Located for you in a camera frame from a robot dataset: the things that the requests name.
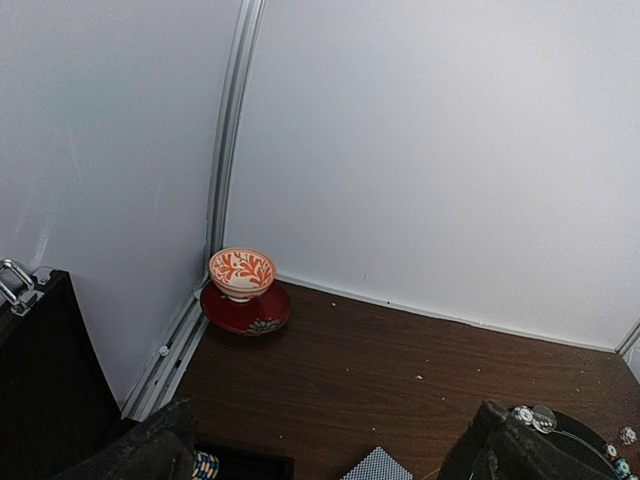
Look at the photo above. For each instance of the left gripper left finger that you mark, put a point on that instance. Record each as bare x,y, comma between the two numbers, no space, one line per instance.
161,447

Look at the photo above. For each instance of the aluminium frame post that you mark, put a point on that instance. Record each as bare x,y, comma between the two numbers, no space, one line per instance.
629,340
161,376

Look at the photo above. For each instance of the black white chip stack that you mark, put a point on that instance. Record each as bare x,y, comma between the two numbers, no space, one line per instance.
628,436

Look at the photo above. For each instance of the right aluminium frame post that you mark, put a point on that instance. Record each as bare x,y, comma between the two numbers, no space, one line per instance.
629,340

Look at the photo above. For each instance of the left aluminium frame post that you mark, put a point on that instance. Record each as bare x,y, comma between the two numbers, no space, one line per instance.
161,376

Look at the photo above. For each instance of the blue playing card deck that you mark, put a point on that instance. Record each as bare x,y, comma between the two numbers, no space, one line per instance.
378,465

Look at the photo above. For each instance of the red patterned bowl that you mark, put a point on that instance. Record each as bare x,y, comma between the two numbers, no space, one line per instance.
242,274

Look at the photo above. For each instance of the black poker chip case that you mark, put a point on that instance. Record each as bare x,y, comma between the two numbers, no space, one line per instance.
57,409

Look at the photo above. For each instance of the clear acrylic dealer button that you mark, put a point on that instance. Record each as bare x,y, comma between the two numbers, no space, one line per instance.
544,419

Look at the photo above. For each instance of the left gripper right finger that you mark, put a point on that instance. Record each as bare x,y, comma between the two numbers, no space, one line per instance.
509,450

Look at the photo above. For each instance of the green chip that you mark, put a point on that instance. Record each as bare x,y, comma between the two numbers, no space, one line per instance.
622,469

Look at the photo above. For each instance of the red white chip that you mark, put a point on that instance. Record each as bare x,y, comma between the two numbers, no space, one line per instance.
610,452

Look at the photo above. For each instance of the round black poker mat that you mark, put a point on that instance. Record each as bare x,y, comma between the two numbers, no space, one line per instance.
569,435

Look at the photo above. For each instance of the blue white chip top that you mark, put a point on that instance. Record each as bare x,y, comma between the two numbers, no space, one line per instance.
523,414

